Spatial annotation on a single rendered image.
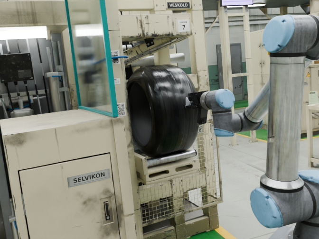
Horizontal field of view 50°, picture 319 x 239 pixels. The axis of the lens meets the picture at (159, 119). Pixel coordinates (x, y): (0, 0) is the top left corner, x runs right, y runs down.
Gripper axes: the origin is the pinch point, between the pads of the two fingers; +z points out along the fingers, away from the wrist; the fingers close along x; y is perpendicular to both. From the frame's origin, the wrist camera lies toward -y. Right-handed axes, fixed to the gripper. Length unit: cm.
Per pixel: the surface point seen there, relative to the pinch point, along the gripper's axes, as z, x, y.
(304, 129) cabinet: 274, -381, -77
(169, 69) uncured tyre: 13.4, 0.6, 22.8
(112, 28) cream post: 15, 31, 48
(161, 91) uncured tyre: 3.8, 12.3, 10.6
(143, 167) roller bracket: 12.4, 25.8, -29.5
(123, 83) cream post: 18.5, 27.8, 18.3
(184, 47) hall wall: 875, -522, 186
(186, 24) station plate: 41, -32, 55
